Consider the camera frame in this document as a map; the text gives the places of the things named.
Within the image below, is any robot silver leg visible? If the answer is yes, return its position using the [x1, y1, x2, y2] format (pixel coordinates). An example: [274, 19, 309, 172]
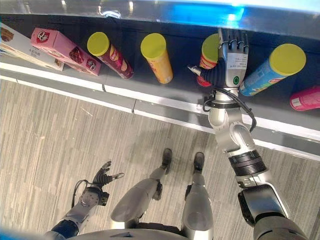
[181, 151, 214, 232]
[110, 148, 173, 223]

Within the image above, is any pink biscuit box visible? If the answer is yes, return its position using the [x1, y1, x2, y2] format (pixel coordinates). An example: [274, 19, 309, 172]
[30, 27, 103, 77]

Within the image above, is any pink chips can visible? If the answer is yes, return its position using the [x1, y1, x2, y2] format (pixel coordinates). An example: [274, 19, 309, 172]
[289, 85, 320, 112]

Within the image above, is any robot right silver leg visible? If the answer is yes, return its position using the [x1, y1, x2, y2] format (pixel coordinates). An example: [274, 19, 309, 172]
[181, 151, 214, 232]

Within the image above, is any yellow chips can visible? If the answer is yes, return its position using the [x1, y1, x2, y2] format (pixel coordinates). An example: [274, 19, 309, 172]
[140, 32, 174, 85]

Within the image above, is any blue chips can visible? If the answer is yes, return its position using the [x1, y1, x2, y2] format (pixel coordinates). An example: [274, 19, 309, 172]
[239, 43, 307, 97]

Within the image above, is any dark store shelf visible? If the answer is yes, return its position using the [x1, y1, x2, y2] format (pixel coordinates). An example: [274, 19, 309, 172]
[0, 0, 320, 162]

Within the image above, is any white wafer box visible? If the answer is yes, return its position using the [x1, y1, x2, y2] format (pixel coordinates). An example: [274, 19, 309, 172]
[0, 22, 66, 72]

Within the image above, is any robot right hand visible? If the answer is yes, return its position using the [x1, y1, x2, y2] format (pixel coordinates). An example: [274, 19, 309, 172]
[187, 27, 250, 90]

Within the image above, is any maroon chips can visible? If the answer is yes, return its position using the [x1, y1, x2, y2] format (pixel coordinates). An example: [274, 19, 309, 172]
[86, 32, 134, 80]

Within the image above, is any red chips can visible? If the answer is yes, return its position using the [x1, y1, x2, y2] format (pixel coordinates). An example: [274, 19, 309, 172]
[196, 33, 220, 88]

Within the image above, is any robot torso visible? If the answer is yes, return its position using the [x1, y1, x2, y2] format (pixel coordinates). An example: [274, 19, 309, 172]
[72, 221, 187, 240]

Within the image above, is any robot left silver leg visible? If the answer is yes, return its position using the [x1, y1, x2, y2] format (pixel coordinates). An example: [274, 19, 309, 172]
[110, 148, 173, 223]

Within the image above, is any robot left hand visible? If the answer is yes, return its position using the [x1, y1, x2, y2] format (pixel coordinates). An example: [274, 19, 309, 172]
[91, 161, 125, 187]

